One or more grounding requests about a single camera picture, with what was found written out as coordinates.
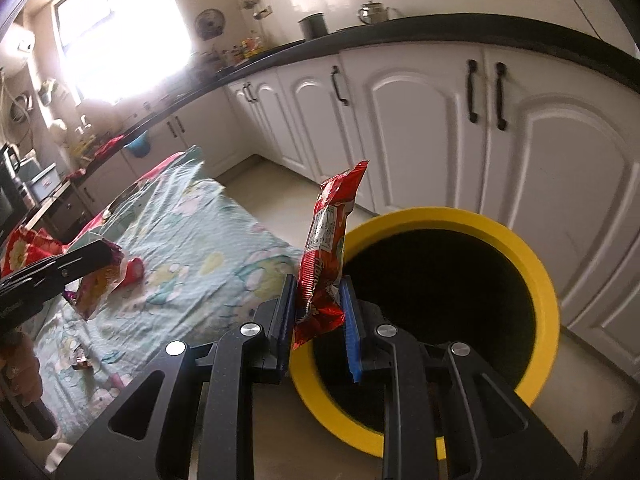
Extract grey storage box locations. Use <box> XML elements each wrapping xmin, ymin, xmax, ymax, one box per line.
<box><xmin>25</xmin><ymin>162</ymin><xmax>61</xmax><ymax>199</ymax></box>

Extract white kitchen cabinets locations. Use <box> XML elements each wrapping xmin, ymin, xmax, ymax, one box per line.
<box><xmin>75</xmin><ymin>42</ymin><xmax>640</xmax><ymax>376</ymax></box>

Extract red floral snack packet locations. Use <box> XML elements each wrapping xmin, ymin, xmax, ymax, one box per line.
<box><xmin>0</xmin><ymin>225</ymin><xmax>67</xmax><ymax>277</ymax></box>

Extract white water heater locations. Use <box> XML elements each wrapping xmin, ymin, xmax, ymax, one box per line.
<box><xmin>0</xmin><ymin>30</ymin><xmax>39</xmax><ymax>69</ymax></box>

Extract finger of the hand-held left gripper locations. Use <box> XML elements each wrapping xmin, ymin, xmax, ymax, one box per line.
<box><xmin>0</xmin><ymin>240</ymin><xmax>117</xmax><ymax>295</ymax></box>

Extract dark metal pot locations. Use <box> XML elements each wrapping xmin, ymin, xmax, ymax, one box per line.
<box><xmin>298</xmin><ymin>12</ymin><xmax>329</xmax><ymax>40</ymax></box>

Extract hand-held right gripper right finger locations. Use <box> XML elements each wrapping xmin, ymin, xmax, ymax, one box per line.
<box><xmin>343</xmin><ymin>276</ymin><xmax>577</xmax><ymax>480</ymax></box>

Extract person's left hand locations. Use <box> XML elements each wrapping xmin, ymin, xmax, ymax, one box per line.
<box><xmin>0</xmin><ymin>331</ymin><xmax>44</xmax><ymax>402</ymax></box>

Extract steel kettle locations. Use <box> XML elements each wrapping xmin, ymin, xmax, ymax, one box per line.
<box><xmin>357</xmin><ymin>0</ymin><xmax>397</xmax><ymax>26</ymax></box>

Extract blue plastic basin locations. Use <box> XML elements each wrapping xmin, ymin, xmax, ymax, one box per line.
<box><xmin>123</xmin><ymin>132</ymin><xmax>153</xmax><ymax>157</ymax></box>

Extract yellow round bin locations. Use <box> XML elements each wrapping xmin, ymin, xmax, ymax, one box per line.
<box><xmin>289</xmin><ymin>206</ymin><xmax>561</xmax><ymax>461</ymax></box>

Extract row of condiment bottles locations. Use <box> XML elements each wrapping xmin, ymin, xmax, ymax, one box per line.
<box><xmin>219</xmin><ymin>30</ymin><xmax>267</xmax><ymax>64</ymax></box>

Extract pink and yellow snack packet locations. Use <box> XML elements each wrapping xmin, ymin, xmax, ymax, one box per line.
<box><xmin>64</xmin><ymin>239</ymin><xmax>146</xmax><ymax>322</ymax></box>

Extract black power cable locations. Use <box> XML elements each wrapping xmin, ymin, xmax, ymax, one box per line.
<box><xmin>564</xmin><ymin>0</ymin><xmax>602</xmax><ymax>42</ymax></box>

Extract floral cloth covered table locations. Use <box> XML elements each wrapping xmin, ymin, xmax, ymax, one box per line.
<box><xmin>0</xmin><ymin>146</ymin><xmax>307</xmax><ymax>461</ymax></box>

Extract window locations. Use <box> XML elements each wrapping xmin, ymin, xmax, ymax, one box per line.
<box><xmin>52</xmin><ymin>0</ymin><xmax>197</xmax><ymax>107</ymax></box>

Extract round wall fan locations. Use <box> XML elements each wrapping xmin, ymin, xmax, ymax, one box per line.
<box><xmin>194</xmin><ymin>8</ymin><xmax>225</xmax><ymax>41</ymax></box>

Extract black kitchen countertop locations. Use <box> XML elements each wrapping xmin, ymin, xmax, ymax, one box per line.
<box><xmin>0</xmin><ymin>14</ymin><xmax>640</xmax><ymax>221</ymax></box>

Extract red cloth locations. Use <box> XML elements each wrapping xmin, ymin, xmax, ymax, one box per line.
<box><xmin>92</xmin><ymin>135</ymin><xmax>126</xmax><ymax>156</ymax></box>

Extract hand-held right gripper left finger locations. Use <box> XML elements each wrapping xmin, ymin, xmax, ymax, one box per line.
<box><xmin>55</xmin><ymin>274</ymin><xmax>297</xmax><ymax>480</ymax></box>

